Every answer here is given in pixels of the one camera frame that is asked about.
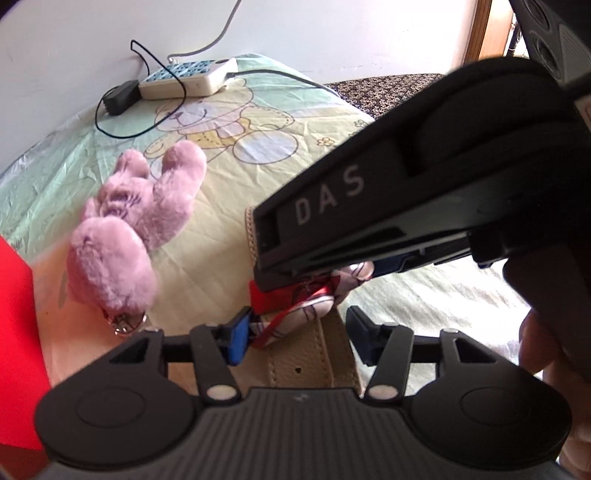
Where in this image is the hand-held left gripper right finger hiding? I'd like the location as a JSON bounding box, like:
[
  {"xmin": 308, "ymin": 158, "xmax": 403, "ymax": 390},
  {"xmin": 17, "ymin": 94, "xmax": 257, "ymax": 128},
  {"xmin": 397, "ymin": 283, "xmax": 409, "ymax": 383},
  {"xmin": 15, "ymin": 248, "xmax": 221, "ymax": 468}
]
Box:
[{"xmin": 346, "ymin": 305, "xmax": 493, "ymax": 403}]

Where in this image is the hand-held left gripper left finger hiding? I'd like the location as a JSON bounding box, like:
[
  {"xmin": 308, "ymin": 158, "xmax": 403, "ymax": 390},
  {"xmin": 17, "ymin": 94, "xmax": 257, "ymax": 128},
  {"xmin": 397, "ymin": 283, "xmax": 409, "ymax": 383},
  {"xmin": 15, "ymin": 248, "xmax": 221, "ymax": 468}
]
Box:
[{"xmin": 107, "ymin": 308, "xmax": 253, "ymax": 407}]

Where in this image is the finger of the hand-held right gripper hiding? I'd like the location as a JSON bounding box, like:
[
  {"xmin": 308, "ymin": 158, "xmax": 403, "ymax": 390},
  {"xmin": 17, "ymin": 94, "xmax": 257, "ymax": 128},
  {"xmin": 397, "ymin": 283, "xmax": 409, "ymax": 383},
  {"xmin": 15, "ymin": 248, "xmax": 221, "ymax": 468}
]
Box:
[{"xmin": 371, "ymin": 242, "xmax": 473, "ymax": 280}]

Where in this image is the beige leather belt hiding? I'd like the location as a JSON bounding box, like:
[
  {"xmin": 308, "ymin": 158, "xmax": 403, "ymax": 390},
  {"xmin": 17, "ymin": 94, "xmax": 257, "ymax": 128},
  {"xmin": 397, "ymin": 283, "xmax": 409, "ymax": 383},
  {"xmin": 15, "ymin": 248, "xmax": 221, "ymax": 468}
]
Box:
[{"xmin": 244, "ymin": 205, "xmax": 365, "ymax": 390}]

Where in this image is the red and white scarf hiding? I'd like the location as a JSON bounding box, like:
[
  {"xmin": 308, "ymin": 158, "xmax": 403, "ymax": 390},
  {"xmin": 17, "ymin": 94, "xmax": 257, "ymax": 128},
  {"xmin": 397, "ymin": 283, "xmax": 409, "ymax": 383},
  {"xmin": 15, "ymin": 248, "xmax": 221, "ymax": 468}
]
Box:
[{"xmin": 248, "ymin": 260, "xmax": 375, "ymax": 352}]

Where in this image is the large red cardboard box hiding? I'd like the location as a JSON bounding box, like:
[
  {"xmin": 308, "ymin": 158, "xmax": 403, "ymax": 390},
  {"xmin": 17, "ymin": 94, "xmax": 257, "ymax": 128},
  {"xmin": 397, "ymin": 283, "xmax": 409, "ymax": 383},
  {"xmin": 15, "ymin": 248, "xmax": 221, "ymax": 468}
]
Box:
[{"xmin": 0, "ymin": 234, "xmax": 52, "ymax": 480}]

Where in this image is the desktop with cartoon printed cloth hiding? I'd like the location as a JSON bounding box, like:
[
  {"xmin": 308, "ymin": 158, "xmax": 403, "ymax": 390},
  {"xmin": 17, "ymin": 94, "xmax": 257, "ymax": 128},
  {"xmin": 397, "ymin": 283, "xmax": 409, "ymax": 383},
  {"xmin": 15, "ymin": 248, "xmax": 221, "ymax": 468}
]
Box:
[{"xmin": 0, "ymin": 52, "xmax": 533, "ymax": 389}]

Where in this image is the person's right hand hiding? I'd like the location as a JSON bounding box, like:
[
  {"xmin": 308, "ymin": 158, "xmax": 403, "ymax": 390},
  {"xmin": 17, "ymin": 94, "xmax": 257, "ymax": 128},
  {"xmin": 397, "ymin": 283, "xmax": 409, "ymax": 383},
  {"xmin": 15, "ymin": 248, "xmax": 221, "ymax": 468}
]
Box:
[{"xmin": 518, "ymin": 309, "xmax": 591, "ymax": 480}]

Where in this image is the dark patterned blanket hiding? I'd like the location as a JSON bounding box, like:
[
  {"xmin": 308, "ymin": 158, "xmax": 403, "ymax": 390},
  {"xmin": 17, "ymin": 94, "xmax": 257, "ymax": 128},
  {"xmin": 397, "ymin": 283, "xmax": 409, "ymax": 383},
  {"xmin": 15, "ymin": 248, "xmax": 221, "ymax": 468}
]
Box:
[{"xmin": 322, "ymin": 71, "xmax": 447, "ymax": 126}]

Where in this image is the metal keyring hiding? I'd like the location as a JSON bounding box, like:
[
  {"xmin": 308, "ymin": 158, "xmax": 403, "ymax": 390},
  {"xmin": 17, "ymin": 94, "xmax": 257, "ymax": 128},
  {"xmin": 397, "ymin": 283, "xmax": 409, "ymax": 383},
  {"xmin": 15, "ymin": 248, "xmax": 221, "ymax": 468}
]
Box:
[{"xmin": 102, "ymin": 308, "xmax": 149, "ymax": 340}]

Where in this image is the pink plush bear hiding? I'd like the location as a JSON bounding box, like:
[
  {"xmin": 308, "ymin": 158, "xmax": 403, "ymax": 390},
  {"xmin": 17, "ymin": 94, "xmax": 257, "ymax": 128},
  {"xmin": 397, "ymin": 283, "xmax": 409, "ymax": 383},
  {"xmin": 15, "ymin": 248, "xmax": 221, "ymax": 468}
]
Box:
[{"xmin": 65, "ymin": 140, "xmax": 208, "ymax": 320}]

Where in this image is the white power strip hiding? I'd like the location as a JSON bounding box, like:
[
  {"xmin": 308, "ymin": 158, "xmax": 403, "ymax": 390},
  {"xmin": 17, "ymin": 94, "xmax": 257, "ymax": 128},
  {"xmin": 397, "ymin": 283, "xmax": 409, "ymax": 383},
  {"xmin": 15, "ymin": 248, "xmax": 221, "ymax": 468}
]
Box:
[{"xmin": 138, "ymin": 57, "xmax": 239, "ymax": 101}]

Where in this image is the black power adapter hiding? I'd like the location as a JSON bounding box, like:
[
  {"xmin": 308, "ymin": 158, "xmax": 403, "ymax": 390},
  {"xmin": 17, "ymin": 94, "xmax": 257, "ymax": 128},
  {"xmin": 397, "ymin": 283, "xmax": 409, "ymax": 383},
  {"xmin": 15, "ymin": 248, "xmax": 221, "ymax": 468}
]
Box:
[{"xmin": 102, "ymin": 80, "xmax": 141, "ymax": 116}]

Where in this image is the dark grey power cable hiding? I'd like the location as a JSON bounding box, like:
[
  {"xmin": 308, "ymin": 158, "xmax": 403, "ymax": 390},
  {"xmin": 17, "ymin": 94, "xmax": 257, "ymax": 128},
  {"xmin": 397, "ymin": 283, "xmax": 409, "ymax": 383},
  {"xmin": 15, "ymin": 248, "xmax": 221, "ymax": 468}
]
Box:
[{"xmin": 235, "ymin": 68, "xmax": 354, "ymax": 103}]

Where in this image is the wooden door frame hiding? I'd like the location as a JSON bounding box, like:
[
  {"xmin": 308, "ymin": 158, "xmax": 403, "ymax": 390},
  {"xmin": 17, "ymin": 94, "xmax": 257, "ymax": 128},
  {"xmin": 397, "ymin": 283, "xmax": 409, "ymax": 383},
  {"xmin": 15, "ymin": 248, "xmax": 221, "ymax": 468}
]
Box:
[{"xmin": 462, "ymin": 0, "xmax": 516, "ymax": 64}]

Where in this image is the grey wall cable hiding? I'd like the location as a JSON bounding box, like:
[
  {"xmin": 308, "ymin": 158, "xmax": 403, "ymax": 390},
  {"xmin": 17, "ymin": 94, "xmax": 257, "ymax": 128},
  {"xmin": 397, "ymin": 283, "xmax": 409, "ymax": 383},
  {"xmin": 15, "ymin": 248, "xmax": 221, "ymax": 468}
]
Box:
[{"xmin": 168, "ymin": 0, "xmax": 243, "ymax": 64}]

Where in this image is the thin black cable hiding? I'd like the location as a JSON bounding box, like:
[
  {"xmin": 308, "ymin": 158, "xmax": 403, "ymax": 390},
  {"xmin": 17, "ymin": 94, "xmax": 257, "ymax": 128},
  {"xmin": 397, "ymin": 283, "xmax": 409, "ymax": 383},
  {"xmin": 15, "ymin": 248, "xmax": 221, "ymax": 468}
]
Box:
[{"xmin": 94, "ymin": 39, "xmax": 188, "ymax": 140}]

